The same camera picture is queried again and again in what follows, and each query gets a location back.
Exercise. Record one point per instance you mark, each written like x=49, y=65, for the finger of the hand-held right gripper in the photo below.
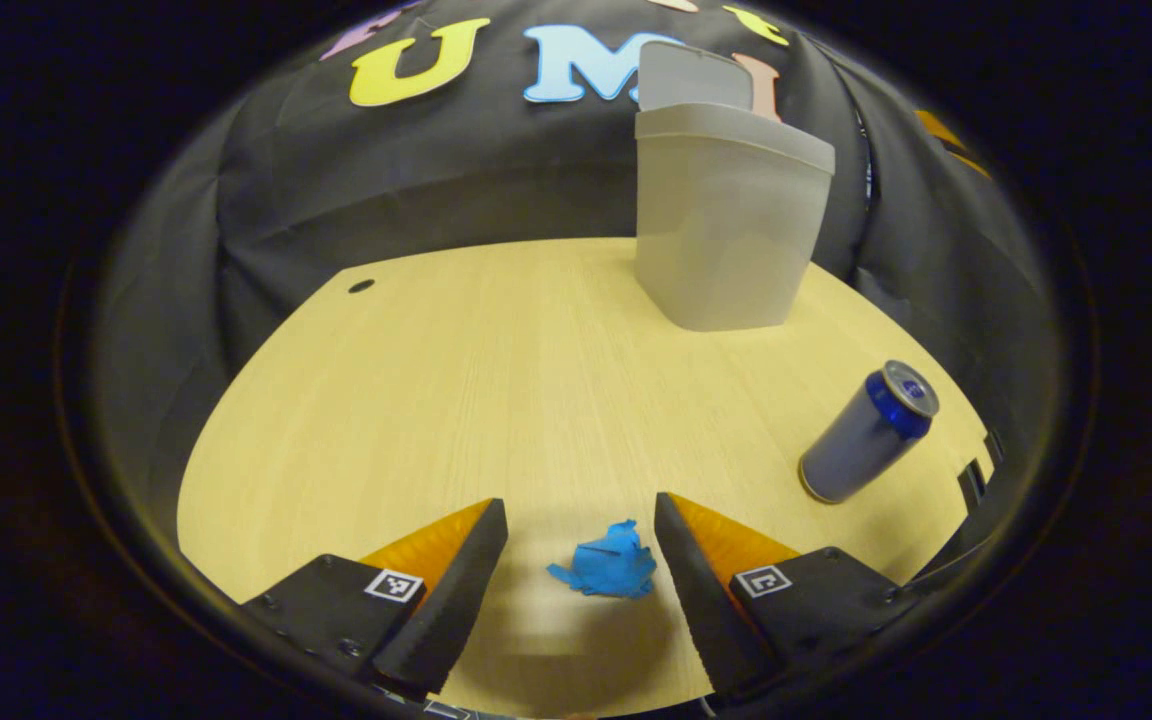
x=946, y=135

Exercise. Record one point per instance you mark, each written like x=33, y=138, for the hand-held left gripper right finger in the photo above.
x=701, y=610

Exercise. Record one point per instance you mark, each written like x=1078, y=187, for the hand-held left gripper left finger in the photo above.
x=456, y=610

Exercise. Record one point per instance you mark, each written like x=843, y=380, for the blue paper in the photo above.
x=611, y=565

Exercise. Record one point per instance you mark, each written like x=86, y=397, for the blue pop can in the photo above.
x=861, y=440

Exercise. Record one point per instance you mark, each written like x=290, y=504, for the white desktop garbage bin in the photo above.
x=726, y=230

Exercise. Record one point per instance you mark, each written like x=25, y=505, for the black backdrop cloth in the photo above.
x=436, y=170

